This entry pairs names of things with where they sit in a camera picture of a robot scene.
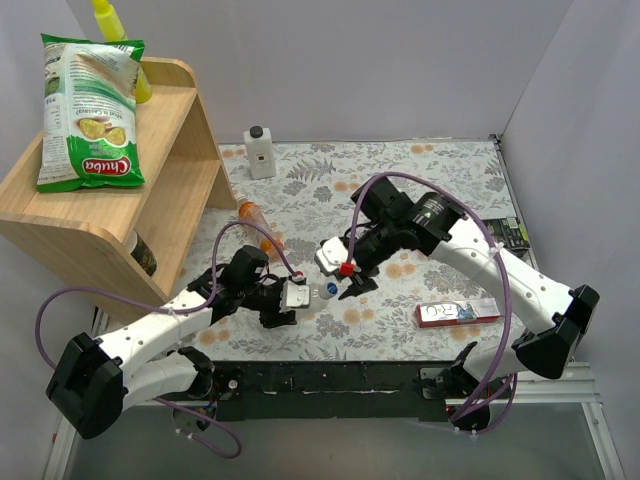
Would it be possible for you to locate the black green box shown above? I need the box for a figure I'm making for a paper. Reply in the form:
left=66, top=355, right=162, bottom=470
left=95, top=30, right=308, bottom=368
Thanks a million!
left=484, top=217, right=530, bottom=258

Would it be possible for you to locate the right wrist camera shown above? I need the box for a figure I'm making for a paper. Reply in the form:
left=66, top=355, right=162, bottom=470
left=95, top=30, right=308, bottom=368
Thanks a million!
left=314, top=236, right=357, bottom=278

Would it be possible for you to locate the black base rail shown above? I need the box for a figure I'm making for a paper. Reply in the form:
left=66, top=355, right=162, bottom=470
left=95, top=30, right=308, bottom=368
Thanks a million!
left=164, top=357, right=516, bottom=426

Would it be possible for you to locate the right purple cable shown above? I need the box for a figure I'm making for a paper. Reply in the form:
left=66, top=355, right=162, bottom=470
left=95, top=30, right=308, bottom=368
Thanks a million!
left=344, top=172, right=519, bottom=436

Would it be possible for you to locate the yellow spray bottle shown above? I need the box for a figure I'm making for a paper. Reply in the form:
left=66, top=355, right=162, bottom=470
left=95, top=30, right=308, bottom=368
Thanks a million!
left=91, top=0, right=153, bottom=105

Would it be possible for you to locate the wooden shelf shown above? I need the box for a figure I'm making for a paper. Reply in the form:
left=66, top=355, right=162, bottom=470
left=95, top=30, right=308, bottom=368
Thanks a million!
left=1, top=57, right=236, bottom=323

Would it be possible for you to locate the clear bottle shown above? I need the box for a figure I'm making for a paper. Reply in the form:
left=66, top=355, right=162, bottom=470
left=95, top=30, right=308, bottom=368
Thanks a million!
left=301, top=282, right=336, bottom=313

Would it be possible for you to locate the dark jar under shelf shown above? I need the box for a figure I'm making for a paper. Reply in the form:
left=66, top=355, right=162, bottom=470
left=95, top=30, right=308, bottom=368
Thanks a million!
left=124, top=230, right=157, bottom=276

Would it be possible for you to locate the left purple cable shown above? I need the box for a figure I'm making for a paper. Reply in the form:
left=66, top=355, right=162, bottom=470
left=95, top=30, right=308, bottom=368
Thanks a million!
left=35, top=221, right=306, bottom=459

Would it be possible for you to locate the aluminium frame rail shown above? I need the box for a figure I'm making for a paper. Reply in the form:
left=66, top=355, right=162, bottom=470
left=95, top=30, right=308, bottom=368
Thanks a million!
left=496, top=362, right=625, bottom=479

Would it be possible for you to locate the orange soda bottle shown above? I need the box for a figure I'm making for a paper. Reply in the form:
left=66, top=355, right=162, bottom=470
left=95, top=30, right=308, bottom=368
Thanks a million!
left=236, top=195, right=283, bottom=260

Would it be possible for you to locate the blue white bottle cap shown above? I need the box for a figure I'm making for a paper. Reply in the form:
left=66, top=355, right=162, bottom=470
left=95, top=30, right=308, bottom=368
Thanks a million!
left=326, top=282, right=338, bottom=295

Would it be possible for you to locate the floral table mat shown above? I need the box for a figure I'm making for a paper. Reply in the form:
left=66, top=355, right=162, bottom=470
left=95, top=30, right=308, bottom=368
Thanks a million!
left=186, top=140, right=517, bottom=361

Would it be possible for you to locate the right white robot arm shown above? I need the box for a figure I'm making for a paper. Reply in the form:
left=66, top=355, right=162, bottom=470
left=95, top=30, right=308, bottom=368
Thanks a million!
left=316, top=173, right=600, bottom=398

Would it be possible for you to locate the green chips bag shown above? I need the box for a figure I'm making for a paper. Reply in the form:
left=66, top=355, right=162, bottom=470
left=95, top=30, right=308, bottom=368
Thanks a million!
left=36, top=34, right=145, bottom=193

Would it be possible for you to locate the red white toothpaste box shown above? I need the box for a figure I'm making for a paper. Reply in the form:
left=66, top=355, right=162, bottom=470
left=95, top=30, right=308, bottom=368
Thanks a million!
left=415, top=298, right=501, bottom=329

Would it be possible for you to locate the purple cable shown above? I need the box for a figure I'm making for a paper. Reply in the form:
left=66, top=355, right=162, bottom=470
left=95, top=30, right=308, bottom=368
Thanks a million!
left=35, top=221, right=306, bottom=459
left=344, top=172, right=519, bottom=436

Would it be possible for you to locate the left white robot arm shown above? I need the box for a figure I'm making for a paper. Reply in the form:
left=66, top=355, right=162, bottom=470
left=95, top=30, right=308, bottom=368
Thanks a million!
left=46, top=246, right=306, bottom=439

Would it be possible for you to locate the white square bottle black cap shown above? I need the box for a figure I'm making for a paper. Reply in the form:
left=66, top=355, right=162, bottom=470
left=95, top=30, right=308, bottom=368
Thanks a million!
left=244, top=125, right=277, bottom=180

